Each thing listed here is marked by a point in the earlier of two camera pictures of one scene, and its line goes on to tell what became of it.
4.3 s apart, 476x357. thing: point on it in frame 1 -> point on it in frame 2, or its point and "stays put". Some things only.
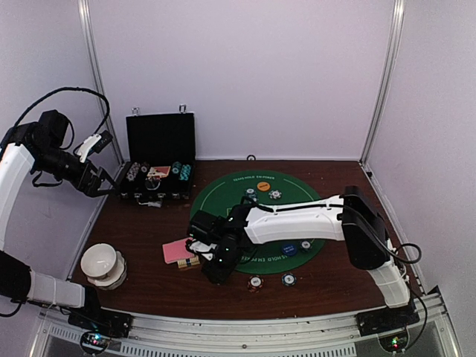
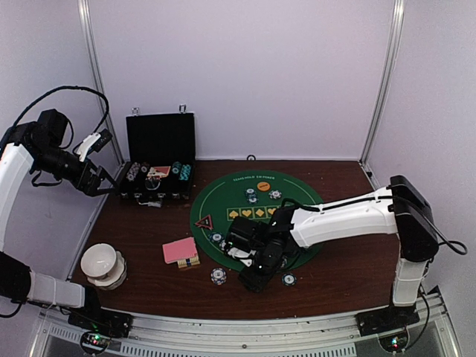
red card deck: [177, 251] stays put
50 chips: [252, 194] stays put
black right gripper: [219, 274] -> [256, 282]
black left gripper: [90, 187] stays put
